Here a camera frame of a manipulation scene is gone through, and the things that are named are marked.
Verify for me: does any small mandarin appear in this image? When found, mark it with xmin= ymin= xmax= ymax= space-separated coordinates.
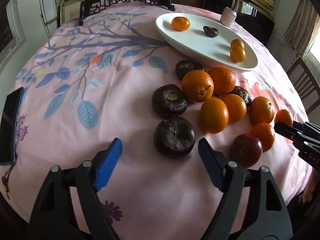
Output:
xmin=250 ymin=122 xmax=275 ymax=152

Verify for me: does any red plum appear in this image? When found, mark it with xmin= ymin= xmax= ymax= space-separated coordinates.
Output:
xmin=229 ymin=134 xmax=263 ymax=168

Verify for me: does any dark passion fruit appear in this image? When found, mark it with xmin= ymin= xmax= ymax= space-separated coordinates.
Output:
xmin=230 ymin=86 xmax=252 ymax=108
xmin=151 ymin=84 xmax=187 ymax=119
xmin=175 ymin=60 xmax=206 ymax=81
xmin=153 ymin=116 xmax=195 ymax=158

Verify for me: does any large orange with stem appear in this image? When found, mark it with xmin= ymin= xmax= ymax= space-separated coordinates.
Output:
xmin=181 ymin=70 xmax=214 ymax=103

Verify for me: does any dark passion fruit front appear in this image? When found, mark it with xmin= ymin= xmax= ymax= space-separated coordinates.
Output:
xmin=153 ymin=116 xmax=195 ymax=158

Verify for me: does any dark passion fruit back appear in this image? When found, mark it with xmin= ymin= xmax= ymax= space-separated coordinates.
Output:
xmin=175 ymin=60 xmax=206 ymax=81

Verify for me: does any person right hand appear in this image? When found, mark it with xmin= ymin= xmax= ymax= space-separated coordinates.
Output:
xmin=302 ymin=168 xmax=319 ymax=204

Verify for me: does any wooden chair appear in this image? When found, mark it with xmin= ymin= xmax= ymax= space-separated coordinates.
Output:
xmin=286 ymin=57 xmax=319 ymax=115

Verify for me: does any yellow-orange kumquat near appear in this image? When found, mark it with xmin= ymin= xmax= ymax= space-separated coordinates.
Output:
xmin=230 ymin=46 xmax=246 ymax=63

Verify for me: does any yellow-orange kumquat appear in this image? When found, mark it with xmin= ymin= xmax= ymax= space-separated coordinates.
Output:
xmin=231 ymin=39 xmax=245 ymax=49
xmin=230 ymin=46 xmax=246 ymax=63

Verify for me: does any yellow-orange kumquat far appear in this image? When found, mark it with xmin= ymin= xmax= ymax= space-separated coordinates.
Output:
xmin=231 ymin=39 xmax=245 ymax=49

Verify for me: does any black smartphone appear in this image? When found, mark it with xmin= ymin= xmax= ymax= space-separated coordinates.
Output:
xmin=0 ymin=87 xmax=25 ymax=165

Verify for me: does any white oval plate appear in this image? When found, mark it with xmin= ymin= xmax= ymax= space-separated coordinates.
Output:
xmin=155 ymin=12 xmax=258 ymax=72

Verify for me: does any small dark fruit on plate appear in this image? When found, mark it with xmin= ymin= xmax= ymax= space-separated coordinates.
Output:
xmin=203 ymin=26 xmax=219 ymax=38

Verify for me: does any white drink can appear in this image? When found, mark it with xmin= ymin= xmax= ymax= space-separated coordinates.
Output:
xmin=220 ymin=7 xmax=237 ymax=27

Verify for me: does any mandarin at plate back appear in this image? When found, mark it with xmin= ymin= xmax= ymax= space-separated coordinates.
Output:
xmin=171 ymin=16 xmax=190 ymax=31

